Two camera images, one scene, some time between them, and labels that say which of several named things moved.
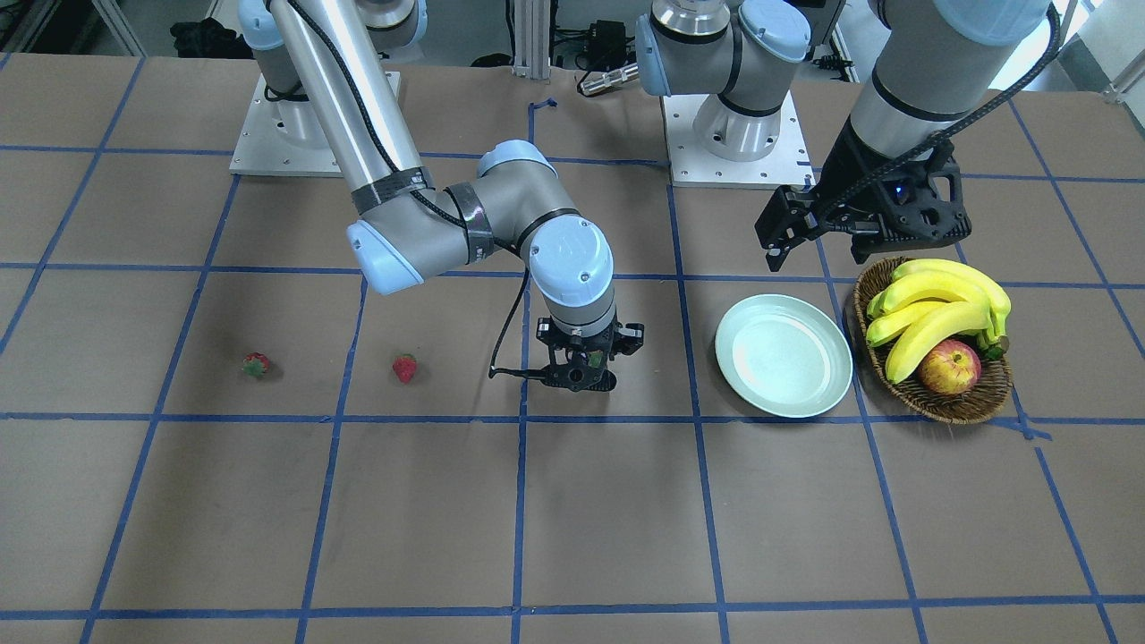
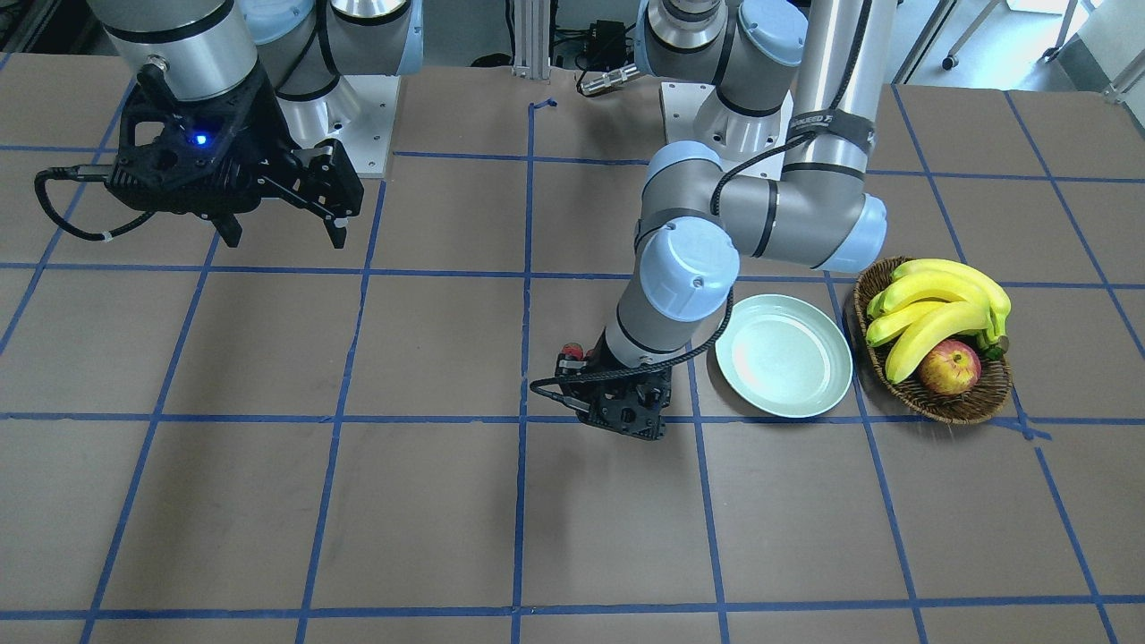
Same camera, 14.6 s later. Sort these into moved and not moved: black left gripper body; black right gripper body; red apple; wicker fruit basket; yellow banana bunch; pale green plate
Moved: black right gripper body; black left gripper body
Not moved: wicker fruit basket; yellow banana bunch; pale green plate; red apple
